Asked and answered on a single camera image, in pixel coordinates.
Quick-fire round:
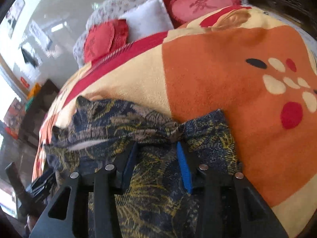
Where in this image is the blue yellow paisley garment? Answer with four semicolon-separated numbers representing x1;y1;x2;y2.
44;96;241;237

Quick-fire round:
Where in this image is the person's left hand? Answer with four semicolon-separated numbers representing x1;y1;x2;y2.
23;215;39;237

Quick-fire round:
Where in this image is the dark wooden side table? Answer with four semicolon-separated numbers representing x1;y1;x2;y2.
18;79;60;150

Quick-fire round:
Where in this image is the orange cream floral blanket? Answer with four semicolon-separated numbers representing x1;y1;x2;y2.
33;5;316;237

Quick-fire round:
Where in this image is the left red heart pillow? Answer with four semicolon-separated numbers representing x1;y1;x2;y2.
84;19;129;63

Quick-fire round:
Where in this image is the red heart pillow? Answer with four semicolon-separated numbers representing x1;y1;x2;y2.
84;19;129;63
163;0;241;28

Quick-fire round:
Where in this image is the dark hanging cloth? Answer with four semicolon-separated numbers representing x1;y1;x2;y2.
21;48;38;68

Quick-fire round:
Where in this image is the white square pillow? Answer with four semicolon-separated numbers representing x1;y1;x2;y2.
120;0;174;42

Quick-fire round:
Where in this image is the right red heart pillow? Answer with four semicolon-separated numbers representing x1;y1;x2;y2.
163;0;241;28

